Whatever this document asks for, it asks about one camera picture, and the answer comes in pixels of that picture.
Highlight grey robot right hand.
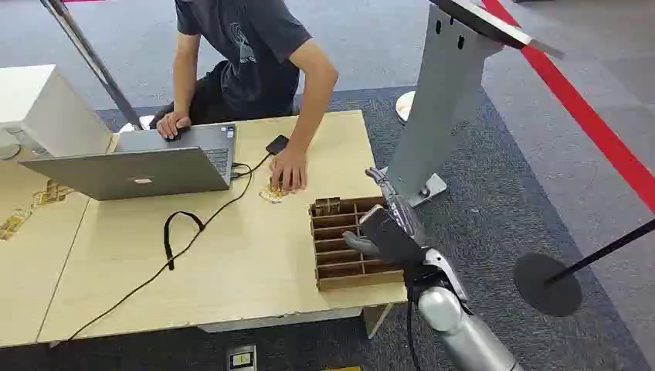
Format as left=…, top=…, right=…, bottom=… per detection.
left=342, top=167, right=429, bottom=267

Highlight wooden slotted card box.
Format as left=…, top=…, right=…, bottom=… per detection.
left=309, top=196, right=406, bottom=292

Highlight gold cards in box slot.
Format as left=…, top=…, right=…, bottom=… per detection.
left=313, top=197, right=342, bottom=216

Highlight wooden desk leg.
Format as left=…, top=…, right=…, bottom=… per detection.
left=361, top=302, right=395, bottom=340

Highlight person's left hand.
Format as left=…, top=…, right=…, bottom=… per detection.
left=270, top=148, right=308, bottom=193

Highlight person's hand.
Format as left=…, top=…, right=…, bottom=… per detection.
left=270, top=148, right=308, bottom=193
left=155, top=111, right=192, bottom=140

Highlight white round floor base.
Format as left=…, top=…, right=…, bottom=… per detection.
left=118, top=114, right=156, bottom=134
left=395, top=90, right=417, bottom=124

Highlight grey metal kiosk stand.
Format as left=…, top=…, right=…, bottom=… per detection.
left=385, top=0, right=566, bottom=209

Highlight small black device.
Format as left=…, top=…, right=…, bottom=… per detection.
left=265, top=134, right=290, bottom=156

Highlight black stanchion base disc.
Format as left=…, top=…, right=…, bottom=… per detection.
left=513, top=253, right=583, bottom=318

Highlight floor socket plate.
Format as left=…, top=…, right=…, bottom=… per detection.
left=226, top=345, right=257, bottom=371

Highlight black stanchion pole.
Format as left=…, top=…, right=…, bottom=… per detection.
left=544, top=219, right=655, bottom=286

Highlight red barrier belt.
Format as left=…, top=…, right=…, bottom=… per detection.
left=480, top=0, right=655, bottom=215

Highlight person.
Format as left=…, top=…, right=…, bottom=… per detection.
left=148, top=0, right=340, bottom=193

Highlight person's right hand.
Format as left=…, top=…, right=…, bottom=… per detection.
left=155, top=111, right=192, bottom=140

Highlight grey laptop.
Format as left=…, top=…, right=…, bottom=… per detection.
left=18, top=123, right=237, bottom=202

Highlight grey slanted tripod pole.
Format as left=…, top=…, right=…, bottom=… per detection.
left=39, top=0, right=144, bottom=131

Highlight white box monitor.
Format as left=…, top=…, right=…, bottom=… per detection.
left=0, top=63, right=113, bottom=158

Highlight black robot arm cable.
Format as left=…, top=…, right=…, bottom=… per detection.
left=406, top=301, right=424, bottom=371

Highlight black cable with loop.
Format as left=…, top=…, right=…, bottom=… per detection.
left=66, top=151, right=273, bottom=343

